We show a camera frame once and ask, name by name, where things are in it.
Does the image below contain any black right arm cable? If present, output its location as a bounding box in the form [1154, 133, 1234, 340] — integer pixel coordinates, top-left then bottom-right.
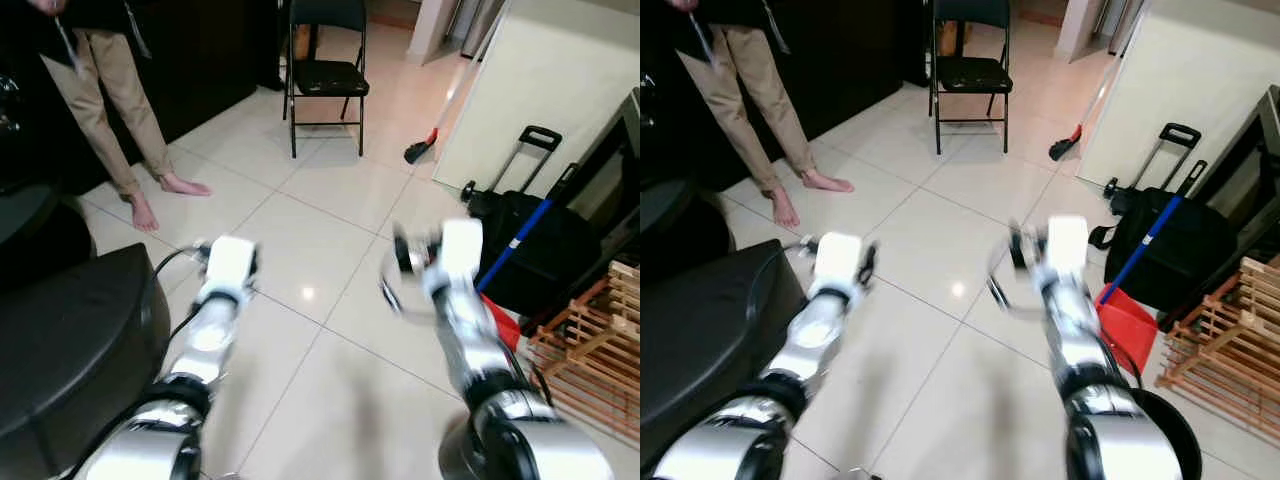
[379, 248, 434, 320]
[987, 244, 1047, 314]

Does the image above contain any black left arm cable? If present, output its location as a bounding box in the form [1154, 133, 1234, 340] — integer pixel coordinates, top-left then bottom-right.
[150, 244, 211, 346]
[752, 238, 816, 301]

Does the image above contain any wooden slatted shoe rack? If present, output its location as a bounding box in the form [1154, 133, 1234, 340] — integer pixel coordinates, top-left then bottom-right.
[1155, 255, 1280, 446]
[524, 258, 641, 446]

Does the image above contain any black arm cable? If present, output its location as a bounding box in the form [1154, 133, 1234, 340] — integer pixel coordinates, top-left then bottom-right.
[150, 244, 211, 346]
[379, 248, 434, 320]
[987, 244, 1047, 314]
[752, 238, 816, 301]

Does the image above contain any red dustpan with blue handle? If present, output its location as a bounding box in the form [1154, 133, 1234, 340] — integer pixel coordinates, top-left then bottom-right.
[1095, 195, 1185, 376]
[476, 198, 554, 353]

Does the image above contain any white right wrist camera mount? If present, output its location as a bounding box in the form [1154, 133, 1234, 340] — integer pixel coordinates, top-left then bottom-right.
[1045, 214, 1090, 273]
[440, 219, 485, 281]

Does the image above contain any large black leather seat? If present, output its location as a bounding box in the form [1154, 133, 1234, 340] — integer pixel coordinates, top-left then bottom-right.
[0, 243, 173, 480]
[640, 238, 809, 466]

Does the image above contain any broom with red black head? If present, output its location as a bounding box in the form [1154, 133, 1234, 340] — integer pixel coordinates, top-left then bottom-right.
[403, 20, 501, 166]
[1048, 20, 1141, 163]

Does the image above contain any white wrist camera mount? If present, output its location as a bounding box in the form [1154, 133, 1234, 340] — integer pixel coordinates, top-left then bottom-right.
[205, 236, 259, 293]
[440, 219, 485, 281]
[1045, 214, 1090, 273]
[814, 232, 864, 291]

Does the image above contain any small round black seat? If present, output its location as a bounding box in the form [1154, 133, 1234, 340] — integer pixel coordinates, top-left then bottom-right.
[0, 183, 98, 293]
[640, 178, 736, 286]

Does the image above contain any black trolley bag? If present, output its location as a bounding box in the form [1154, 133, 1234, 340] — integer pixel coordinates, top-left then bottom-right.
[1088, 122, 1241, 313]
[460, 125, 603, 319]

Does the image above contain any barefoot person in khaki trousers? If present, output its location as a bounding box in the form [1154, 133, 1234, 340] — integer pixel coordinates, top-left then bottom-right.
[665, 0, 856, 229]
[28, 0, 213, 233]

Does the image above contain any black folding chair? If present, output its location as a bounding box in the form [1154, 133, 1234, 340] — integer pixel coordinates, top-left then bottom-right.
[282, 0, 372, 159]
[928, 0, 1013, 156]

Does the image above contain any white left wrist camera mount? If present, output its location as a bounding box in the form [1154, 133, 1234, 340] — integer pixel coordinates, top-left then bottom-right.
[205, 236, 259, 293]
[814, 232, 864, 291]

